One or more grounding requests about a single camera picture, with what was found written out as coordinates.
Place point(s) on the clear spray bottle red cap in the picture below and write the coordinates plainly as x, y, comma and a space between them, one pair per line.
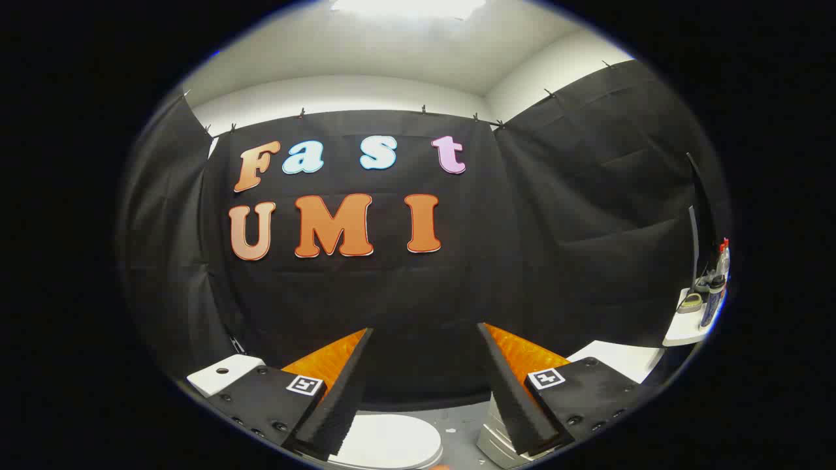
723, 260

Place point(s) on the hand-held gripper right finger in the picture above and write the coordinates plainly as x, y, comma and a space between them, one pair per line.
516, 405

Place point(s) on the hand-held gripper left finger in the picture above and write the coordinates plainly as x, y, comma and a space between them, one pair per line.
339, 398

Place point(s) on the black backdrop cloth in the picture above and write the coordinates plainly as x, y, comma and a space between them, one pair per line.
392, 294

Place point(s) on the white panelled cabinet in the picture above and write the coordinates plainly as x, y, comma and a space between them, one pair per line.
620, 362

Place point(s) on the white wall shelf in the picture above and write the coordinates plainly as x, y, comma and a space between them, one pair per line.
682, 329

